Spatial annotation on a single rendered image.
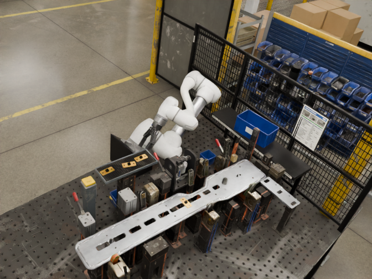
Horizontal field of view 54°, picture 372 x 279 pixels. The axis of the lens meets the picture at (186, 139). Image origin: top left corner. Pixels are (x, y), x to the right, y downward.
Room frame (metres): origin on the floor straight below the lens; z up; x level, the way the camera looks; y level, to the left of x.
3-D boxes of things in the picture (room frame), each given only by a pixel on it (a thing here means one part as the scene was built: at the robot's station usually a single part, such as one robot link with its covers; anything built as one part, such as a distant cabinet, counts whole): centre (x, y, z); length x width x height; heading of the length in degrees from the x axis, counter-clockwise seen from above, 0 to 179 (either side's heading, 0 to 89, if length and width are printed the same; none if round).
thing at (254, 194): (1.69, -0.51, 0.87); 0.12 x 0.09 x 0.35; 45
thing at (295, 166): (2.33, -0.56, 1.02); 0.90 x 0.22 x 0.03; 45
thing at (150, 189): (1.55, 0.15, 0.89); 0.13 x 0.11 x 0.38; 45
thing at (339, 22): (6.22, -2.00, 0.52); 1.20 x 0.80 x 1.05; 138
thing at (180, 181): (1.76, 0.00, 0.94); 0.18 x 0.13 x 0.49; 135
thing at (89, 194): (1.44, 0.51, 0.92); 0.08 x 0.08 x 0.44; 45
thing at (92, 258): (1.53, -0.06, 1.00); 1.38 x 0.22 x 0.02; 135
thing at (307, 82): (2.41, -0.78, 1.53); 0.06 x 0.06 x 0.20
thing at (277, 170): (1.98, -0.69, 0.88); 0.08 x 0.08 x 0.36; 45
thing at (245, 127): (2.37, -0.53, 1.10); 0.30 x 0.17 x 0.13; 53
